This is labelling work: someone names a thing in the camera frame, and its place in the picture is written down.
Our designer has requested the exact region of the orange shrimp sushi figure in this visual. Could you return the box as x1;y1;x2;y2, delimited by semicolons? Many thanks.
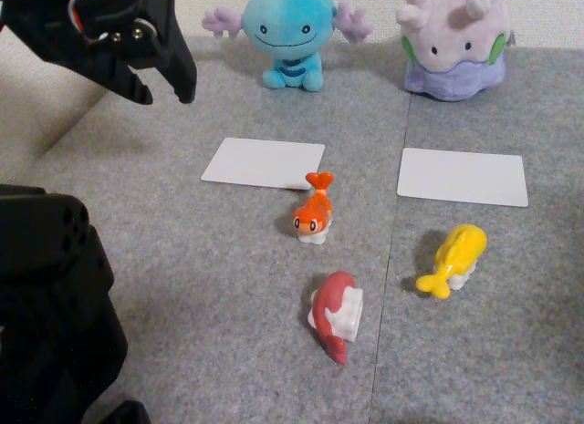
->
291;171;336;246

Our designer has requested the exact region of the yellow egg sushi figure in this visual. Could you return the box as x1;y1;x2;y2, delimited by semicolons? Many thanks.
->
414;223;488;301

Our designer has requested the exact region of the blue Wooper plush toy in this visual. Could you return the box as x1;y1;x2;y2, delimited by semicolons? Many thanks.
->
202;0;374;93

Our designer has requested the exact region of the purple Goomy plush toy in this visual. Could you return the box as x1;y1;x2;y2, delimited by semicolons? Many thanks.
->
394;0;516;103

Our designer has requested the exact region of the red tuna sushi figure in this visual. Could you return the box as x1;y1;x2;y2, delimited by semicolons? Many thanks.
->
305;270;365;366

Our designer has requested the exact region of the white rectangular card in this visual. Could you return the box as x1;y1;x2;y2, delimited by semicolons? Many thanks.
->
396;147;529;209
200;137;327;191

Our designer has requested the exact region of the red white black servo wire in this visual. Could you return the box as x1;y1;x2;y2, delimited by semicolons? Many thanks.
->
66;0;95;40

